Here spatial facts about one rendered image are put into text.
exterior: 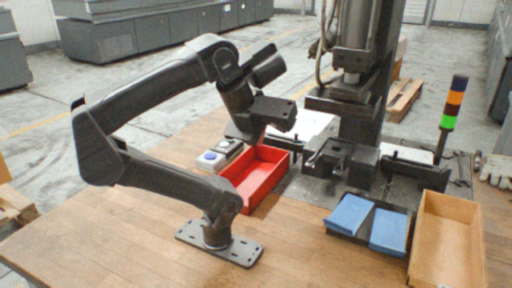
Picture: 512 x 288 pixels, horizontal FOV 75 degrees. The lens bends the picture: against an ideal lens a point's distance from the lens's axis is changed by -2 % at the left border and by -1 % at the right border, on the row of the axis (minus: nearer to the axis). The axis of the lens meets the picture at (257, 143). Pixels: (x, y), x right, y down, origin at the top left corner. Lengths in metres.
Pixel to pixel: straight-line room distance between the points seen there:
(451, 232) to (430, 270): 0.15
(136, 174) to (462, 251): 0.69
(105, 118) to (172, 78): 0.11
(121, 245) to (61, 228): 0.17
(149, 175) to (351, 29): 0.55
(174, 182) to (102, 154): 0.14
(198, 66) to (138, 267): 0.44
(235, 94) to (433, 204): 0.57
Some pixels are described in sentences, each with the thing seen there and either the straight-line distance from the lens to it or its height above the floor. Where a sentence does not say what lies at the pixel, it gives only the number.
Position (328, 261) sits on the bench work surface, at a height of 0.90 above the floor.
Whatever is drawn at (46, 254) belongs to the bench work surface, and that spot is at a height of 0.90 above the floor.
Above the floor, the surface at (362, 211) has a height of 0.92.
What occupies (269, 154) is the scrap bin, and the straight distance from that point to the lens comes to 1.03.
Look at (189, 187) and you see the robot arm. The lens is 0.64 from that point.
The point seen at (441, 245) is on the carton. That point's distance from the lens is 0.87.
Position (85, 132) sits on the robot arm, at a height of 1.24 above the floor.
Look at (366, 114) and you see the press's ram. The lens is 0.88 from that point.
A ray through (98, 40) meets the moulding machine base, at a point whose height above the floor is 0.42.
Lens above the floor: 1.46
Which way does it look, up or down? 28 degrees down
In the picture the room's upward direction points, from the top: straight up
